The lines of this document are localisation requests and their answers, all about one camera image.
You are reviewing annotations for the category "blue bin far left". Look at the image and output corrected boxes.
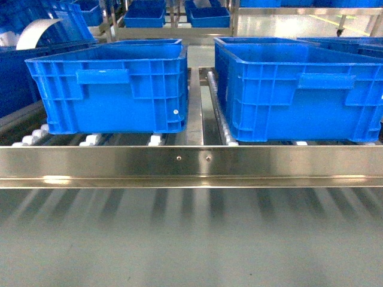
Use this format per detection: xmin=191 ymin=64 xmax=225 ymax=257
xmin=1 ymin=40 xmax=97 ymax=117

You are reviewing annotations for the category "curved white sheet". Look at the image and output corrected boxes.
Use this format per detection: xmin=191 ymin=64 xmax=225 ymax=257
xmin=16 ymin=19 xmax=62 ymax=50

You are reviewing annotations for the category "left blue target bin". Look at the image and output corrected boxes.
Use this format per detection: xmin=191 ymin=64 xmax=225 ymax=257
xmin=26 ymin=43 xmax=189 ymax=135

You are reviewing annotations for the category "background blue bin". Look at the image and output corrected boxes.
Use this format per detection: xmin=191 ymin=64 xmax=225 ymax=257
xmin=184 ymin=1 xmax=230 ymax=28
xmin=124 ymin=1 xmax=166 ymax=28

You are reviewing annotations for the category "blue target bin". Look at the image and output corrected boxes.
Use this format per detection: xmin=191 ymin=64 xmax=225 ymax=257
xmin=214 ymin=37 xmax=382 ymax=142
xmin=26 ymin=43 xmax=189 ymax=135

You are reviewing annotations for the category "background blue bin right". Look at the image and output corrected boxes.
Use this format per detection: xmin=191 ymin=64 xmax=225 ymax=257
xmin=184 ymin=1 xmax=230 ymax=28

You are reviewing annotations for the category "stainless steel roller shelf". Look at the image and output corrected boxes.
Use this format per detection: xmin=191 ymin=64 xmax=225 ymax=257
xmin=1 ymin=68 xmax=382 ymax=188

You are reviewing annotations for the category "right blue target bin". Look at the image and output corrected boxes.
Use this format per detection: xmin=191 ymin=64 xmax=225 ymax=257
xmin=214 ymin=37 xmax=382 ymax=142

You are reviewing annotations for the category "background blue bin left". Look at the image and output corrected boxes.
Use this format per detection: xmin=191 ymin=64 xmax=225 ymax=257
xmin=124 ymin=1 xmax=166 ymax=28

